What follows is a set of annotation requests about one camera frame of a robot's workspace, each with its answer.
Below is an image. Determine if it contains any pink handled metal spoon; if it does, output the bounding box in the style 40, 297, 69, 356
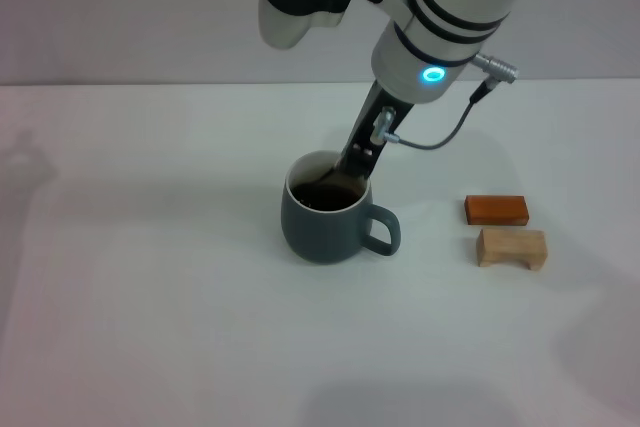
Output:
309, 161, 347, 186

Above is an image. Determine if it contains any orange-brown wooden block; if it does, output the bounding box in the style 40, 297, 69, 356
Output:
463, 195, 530, 226

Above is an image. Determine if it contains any dark coffee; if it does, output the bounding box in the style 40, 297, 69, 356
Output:
291, 184, 364, 212

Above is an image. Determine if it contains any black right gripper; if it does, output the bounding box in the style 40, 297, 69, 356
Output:
335, 81, 416, 182

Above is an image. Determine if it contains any grey cable with silver connectors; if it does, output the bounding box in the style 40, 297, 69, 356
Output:
371, 52, 521, 151

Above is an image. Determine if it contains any grey ceramic cup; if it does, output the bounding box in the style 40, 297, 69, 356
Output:
279, 149, 403, 266

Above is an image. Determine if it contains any light wooden arch block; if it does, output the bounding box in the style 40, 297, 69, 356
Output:
474, 228, 548, 273

